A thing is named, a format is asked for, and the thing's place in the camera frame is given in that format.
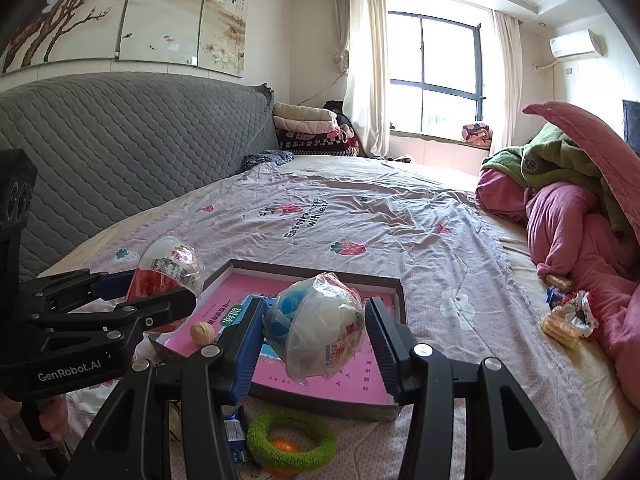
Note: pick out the dark red patterned folded blanket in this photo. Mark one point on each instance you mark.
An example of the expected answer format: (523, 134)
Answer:
(315, 144)

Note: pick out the dark framed window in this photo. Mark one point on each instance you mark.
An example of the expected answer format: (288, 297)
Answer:
(440, 50)

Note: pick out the grey cardboard box pink inside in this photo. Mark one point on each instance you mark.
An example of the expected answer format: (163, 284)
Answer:
(320, 390)

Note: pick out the grey quilted headboard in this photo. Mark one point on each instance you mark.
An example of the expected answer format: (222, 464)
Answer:
(125, 150)

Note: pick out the printed pink bed sheet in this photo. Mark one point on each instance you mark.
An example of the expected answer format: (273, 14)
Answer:
(375, 210)

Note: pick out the walnut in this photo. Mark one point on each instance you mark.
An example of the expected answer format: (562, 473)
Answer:
(202, 334)

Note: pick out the dark patterned pillow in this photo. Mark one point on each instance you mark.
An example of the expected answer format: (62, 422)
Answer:
(265, 160)

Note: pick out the pink quilt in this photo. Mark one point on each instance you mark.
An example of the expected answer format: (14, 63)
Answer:
(565, 230)

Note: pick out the patterned blanket bundle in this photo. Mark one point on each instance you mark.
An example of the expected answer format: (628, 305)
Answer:
(476, 134)

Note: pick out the white sheer curtain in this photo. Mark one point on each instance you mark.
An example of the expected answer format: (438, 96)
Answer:
(367, 75)
(507, 85)

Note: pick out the orange tangerine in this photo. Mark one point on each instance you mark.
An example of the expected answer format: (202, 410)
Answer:
(282, 447)

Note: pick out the person's left hand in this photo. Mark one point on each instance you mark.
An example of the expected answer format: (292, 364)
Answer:
(52, 420)

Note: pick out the cream mattress cover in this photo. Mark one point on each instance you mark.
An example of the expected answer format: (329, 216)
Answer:
(600, 390)

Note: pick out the red white ball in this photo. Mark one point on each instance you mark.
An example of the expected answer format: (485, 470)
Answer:
(160, 265)

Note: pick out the blue snack packet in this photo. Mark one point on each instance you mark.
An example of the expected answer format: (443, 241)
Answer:
(234, 435)

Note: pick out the green blanket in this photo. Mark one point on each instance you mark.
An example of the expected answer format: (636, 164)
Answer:
(555, 155)

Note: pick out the beige curtain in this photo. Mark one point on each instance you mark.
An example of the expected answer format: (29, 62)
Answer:
(341, 25)

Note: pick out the black clothing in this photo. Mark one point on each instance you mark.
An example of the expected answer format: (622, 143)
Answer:
(337, 110)

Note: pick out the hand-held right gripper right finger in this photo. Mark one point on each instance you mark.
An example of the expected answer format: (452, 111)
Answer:
(382, 352)

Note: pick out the floral painting panel with calligraphy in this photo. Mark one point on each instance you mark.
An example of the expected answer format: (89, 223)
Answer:
(222, 25)

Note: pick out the clear biscuit packet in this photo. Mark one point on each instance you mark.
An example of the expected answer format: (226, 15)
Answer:
(560, 329)
(559, 281)

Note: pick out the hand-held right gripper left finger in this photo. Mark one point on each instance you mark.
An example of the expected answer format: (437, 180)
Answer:
(248, 347)

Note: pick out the blue white ball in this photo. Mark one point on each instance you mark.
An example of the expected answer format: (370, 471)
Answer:
(320, 320)

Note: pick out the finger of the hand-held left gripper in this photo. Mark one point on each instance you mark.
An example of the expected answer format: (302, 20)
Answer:
(117, 284)
(165, 302)

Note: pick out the black television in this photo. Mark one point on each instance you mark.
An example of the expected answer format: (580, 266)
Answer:
(631, 125)

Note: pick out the white air conditioner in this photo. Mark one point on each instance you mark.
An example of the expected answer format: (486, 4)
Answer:
(572, 44)

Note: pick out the cream folded blanket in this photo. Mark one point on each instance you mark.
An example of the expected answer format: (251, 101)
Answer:
(302, 117)

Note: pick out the small blue packet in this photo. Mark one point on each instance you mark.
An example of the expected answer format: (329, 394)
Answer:
(554, 296)

